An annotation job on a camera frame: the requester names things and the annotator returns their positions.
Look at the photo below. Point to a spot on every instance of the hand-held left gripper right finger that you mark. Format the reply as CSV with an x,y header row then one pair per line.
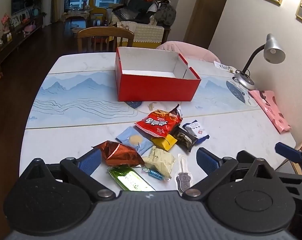
x,y
208,161

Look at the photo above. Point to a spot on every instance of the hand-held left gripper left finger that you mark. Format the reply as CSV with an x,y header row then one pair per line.
x,y
90,162

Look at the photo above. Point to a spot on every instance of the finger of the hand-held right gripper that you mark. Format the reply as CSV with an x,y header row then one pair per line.
x,y
288,152
244,157

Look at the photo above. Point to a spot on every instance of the black snack packet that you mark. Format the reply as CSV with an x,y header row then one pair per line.
x,y
184,138

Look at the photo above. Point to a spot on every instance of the light blue snack packet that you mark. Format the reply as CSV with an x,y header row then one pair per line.
x,y
131,138

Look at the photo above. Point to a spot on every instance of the blue candy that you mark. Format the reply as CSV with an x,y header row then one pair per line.
x,y
154,173

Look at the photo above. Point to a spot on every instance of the red snack bag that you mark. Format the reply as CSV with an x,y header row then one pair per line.
x,y
156,125

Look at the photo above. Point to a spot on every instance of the red cardboard box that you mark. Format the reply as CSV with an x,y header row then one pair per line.
x,y
153,87

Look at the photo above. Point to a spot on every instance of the copper foil snack packet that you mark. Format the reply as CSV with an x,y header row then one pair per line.
x,y
118,155

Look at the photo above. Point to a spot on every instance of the grey key-shaped candy packet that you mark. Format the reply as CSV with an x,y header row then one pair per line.
x,y
183,180

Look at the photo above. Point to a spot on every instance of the white and blue snack packet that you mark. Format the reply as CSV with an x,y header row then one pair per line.
x,y
197,131

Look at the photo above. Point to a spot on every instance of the green snack packet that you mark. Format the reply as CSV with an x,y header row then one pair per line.
x,y
128,180

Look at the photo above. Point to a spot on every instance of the yellow snack packet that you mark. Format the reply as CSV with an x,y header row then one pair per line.
x,y
164,142

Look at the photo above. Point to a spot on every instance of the cream snack packet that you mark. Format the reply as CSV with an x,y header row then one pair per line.
x,y
159,162

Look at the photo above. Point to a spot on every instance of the pink printed bag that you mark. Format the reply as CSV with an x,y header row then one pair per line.
x,y
271,107

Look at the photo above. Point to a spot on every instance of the small white paper packet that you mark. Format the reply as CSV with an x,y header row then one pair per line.
x,y
224,67

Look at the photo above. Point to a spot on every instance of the silver desk lamp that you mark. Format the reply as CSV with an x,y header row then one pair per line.
x,y
273,48

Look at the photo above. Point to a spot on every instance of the pink cushioned chair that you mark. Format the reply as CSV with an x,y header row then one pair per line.
x,y
191,48

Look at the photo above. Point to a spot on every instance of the wooden chair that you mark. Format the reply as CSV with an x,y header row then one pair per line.
x,y
103,31

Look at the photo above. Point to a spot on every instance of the sofa with white cover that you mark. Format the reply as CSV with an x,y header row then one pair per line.
x,y
148,33

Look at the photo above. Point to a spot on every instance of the dark tv cabinet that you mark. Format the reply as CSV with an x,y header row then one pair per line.
x,y
18,35

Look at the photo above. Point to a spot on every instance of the brown wooden door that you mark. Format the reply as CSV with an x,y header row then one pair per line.
x,y
206,12

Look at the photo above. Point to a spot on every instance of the wooden coffee table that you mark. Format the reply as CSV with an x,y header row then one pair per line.
x,y
77,13

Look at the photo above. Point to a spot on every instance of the dark grey jacket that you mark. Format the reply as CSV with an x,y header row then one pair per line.
x,y
166,13

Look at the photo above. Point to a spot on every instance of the yellow chair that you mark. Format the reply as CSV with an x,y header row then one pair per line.
x,y
95,7

